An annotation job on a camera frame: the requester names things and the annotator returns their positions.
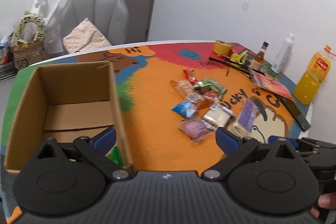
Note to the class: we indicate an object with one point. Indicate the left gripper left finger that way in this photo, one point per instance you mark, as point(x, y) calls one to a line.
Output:
point(67, 178)

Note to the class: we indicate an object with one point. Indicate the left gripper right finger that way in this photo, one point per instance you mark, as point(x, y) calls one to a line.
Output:
point(268, 178)

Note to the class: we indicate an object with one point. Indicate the purple label snack packet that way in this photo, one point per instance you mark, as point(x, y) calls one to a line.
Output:
point(242, 125)

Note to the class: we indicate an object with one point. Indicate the white rice cake packet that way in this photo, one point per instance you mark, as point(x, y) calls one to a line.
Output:
point(218, 115)

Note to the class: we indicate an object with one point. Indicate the pink snack packet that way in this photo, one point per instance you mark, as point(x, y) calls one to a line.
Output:
point(196, 129)

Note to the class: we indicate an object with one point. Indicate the red orange snack packet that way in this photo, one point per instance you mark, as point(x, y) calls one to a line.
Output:
point(211, 96)

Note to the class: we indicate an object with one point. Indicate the blue snack packet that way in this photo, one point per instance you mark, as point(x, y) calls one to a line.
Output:
point(185, 109)

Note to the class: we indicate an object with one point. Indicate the green teal cookie packet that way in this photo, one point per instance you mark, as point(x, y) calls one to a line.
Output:
point(210, 84)

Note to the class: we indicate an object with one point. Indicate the long cracker packet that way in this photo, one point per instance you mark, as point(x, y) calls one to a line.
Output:
point(186, 90)

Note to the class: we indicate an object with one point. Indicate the red candy bar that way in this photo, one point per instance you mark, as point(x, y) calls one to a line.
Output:
point(190, 75)

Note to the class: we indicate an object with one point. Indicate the person's right hand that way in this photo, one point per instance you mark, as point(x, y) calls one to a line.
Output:
point(327, 201)

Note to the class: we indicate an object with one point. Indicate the black flat phone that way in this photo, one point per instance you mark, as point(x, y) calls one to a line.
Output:
point(295, 113)

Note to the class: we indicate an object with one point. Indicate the orange juice bottle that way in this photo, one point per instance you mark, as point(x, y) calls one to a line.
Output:
point(315, 74)

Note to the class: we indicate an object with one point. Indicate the green snack packet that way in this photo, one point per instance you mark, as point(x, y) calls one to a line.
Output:
point(115, 156)

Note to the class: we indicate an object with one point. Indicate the brown cardboard box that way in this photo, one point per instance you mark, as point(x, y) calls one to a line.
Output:
point(63, 101)

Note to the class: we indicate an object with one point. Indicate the red packet in zip bag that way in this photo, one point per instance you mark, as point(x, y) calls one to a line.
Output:
point(270, 85)

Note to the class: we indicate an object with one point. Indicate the white spray bottle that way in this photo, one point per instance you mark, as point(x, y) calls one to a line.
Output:
point(283, 54)

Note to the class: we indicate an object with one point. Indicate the amber liquor bottle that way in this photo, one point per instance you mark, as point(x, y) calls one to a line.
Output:
point(258, 60)

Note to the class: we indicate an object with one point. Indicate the colourful cartoon table mat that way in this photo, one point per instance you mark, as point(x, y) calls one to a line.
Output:
point(143, 75)

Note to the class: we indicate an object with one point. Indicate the black wiper blade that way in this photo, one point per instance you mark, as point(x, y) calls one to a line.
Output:
point(244, 69)

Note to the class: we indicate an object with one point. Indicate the small cardboard box SF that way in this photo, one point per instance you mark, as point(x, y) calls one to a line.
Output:
point(28, 54)

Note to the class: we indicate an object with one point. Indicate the yellow tape roll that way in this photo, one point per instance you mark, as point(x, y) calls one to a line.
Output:
point(222, 48)

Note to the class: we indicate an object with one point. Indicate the panda print neck pillow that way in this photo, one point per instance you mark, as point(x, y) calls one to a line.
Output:
point(29, 29)

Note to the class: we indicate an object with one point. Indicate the dotted cream cushion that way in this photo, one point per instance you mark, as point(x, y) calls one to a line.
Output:
point(85, 36)

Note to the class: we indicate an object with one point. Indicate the grey upholstered chair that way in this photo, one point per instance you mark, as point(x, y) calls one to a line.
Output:
point(109, 16)

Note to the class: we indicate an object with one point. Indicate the black wire shelf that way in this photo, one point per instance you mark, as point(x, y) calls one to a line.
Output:
point(7, 68)

